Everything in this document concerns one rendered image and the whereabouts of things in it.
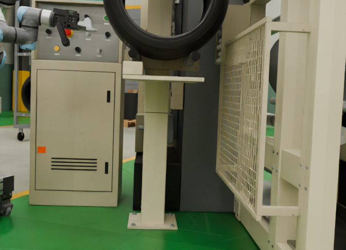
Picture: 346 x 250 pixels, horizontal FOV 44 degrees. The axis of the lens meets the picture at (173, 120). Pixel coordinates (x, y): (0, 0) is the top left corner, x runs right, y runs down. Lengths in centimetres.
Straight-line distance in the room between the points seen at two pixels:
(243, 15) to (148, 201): 112
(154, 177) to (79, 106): 68
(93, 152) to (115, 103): 33
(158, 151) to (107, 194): 57
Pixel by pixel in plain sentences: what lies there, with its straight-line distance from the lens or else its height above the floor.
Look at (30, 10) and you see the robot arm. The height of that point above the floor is 108.
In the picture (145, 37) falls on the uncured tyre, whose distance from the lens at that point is 192.
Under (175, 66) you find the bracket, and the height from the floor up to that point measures 87.
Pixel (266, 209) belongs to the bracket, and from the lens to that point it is 155.
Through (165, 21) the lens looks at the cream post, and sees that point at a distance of 232.
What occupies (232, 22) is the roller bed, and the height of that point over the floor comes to 111.
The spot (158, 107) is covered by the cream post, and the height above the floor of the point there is 65.
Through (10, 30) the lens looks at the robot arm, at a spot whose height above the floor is 98.
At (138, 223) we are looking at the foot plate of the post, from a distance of 240.
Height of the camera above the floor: 73
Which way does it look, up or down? 4 degrees down
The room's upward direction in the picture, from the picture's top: 2 degrees clockwise
